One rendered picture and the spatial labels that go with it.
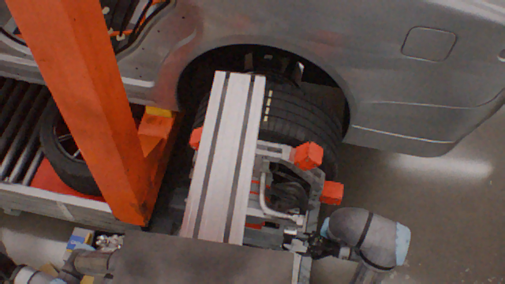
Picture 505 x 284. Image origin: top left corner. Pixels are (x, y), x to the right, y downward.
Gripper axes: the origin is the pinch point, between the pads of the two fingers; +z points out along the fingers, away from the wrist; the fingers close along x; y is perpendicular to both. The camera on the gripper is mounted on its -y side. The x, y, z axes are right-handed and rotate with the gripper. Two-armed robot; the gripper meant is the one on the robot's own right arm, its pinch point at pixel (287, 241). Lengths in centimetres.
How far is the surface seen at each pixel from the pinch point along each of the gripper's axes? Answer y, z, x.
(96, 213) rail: -50, 98, -14
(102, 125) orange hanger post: 55, 67, -5
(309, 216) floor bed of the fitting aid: -75, -14, -47
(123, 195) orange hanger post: 2, 70, -5
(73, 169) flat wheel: -33, 111, -28
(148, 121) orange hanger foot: -15, 76, -53
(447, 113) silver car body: 29, -55, -56
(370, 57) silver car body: 52, -17, -56
